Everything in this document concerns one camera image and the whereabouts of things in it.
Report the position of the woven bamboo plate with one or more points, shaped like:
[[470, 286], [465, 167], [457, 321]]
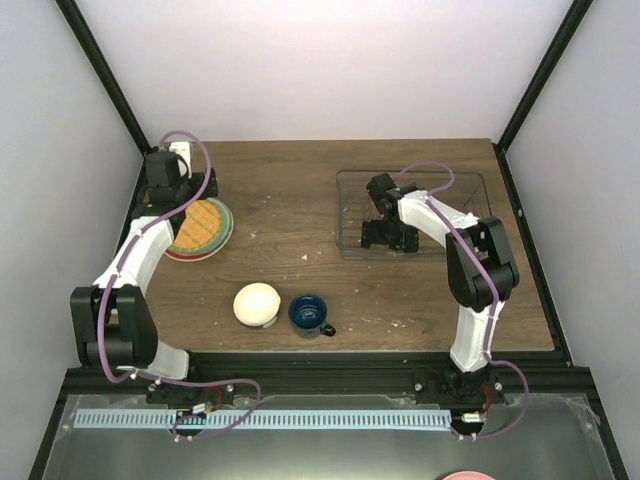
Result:
[[202, 225]]

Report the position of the left black frame post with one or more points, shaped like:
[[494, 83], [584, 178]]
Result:
[[92, 51]]

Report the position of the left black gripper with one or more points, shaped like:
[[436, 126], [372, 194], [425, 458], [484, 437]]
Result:
[[211, 190]]

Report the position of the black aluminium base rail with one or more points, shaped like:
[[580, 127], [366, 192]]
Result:
[[429, 376]]

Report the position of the pink round object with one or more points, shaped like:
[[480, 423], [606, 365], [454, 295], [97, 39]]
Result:
[[467, 475]]

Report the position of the cream ceramic bowl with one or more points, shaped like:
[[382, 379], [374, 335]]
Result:
[[257, 305]]

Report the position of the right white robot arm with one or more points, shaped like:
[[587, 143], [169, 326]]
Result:
[[481, 267]]

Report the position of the light blue floral plate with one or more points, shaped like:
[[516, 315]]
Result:
[[226, 230]]

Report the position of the red rimmed plate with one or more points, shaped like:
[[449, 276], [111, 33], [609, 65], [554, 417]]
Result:
[[189, 256]]

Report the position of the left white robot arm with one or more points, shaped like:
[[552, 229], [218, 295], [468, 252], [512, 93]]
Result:
[[112, 323]]

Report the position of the black frame post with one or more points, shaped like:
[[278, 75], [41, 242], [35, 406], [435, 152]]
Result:
[[562, 38], [92, 51]]

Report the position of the light blue slotted strip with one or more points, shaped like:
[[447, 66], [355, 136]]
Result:
[[420, 420]]

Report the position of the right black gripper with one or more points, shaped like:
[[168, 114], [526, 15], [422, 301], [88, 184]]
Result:
[[407, 244]]

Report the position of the dark blue mug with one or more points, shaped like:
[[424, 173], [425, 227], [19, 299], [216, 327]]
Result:
[[308, 315]]

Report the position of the grey wire dish rack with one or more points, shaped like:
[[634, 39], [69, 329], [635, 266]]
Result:
[[467, 194]]

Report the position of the right black frame post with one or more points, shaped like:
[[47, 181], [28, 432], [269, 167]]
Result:
[[562, 38]]

